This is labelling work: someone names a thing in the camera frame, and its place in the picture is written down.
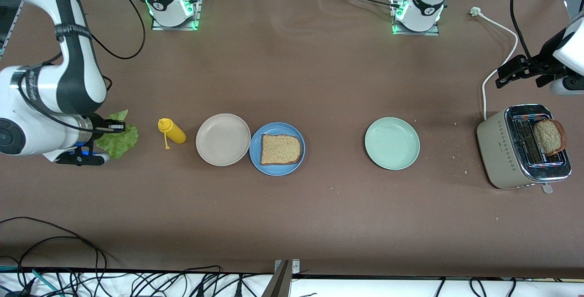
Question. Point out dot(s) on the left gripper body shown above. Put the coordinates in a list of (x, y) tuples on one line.
[(536, 65)]

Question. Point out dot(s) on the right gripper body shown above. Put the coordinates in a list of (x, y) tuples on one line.
[(97, 125)]

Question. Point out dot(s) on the green lettuce leaf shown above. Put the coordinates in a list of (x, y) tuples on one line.
[(121, 144)]

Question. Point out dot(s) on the yellow squeeze bottle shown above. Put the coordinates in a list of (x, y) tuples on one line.
[(175, 133)]

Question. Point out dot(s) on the square brown bread slice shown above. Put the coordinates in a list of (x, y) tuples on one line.
[(280, 149)]

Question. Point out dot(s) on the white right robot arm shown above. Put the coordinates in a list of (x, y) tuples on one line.
[(27, 91)]

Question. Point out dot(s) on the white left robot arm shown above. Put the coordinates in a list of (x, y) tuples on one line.
[(424, 5)]

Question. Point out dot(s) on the beige plate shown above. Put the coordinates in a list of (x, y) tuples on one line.
[(222, 139)]

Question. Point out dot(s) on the pale green plate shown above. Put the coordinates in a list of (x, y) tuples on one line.
[(392, 143)]

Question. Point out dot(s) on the blue plate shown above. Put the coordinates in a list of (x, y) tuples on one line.
[(255, 164)]

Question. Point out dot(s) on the rounded brown bread slice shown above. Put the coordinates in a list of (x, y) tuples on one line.
[(550, 136)]

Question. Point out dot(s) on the beige and chrome toaster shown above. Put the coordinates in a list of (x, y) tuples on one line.
[(497, 151)]

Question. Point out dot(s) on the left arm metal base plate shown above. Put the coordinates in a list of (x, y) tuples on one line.
[(433, 33)]

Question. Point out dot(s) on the aluminium profile post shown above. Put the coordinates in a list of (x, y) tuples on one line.
[(283, 283)]

